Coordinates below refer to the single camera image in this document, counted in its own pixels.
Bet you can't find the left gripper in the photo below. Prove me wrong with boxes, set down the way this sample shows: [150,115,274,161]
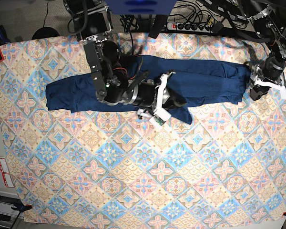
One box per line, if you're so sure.
[249,57,286,101]

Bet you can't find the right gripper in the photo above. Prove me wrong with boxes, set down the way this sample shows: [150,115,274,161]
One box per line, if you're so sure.
[133,70,187,121]

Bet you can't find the blue long-sleeve shirt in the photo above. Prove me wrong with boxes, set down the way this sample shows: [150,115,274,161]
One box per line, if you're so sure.
[45,55,251,124]

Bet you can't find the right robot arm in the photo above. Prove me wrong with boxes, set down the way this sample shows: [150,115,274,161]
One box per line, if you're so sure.
[63,0,187,121]

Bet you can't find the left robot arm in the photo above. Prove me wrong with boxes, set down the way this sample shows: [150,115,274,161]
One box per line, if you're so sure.
[223,0,286,101]

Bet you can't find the patterned tablecloth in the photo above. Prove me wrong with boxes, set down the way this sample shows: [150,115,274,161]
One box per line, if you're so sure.
[0,36,286,229]

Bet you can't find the blue box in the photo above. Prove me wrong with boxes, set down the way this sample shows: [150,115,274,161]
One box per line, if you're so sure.
[104,0,176,15]

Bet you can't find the black round stand base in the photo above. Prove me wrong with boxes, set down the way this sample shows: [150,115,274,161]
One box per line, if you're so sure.
[32,27,60,40]

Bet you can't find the white red stickers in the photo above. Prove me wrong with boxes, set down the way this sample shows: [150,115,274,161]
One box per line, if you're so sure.
[0,157,14,188]

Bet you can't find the clamp lower left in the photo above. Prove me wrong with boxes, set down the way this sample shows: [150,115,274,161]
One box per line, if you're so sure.
[11,204,32,213]

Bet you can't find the white power strip red switch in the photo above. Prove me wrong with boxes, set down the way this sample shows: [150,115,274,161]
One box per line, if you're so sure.
[166,22,211,32]

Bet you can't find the black strap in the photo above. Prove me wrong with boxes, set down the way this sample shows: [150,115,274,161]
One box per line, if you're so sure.
[148,14,168,39]

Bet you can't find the tangled black cables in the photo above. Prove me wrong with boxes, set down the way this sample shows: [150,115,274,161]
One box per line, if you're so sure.
[120,0,241,33]

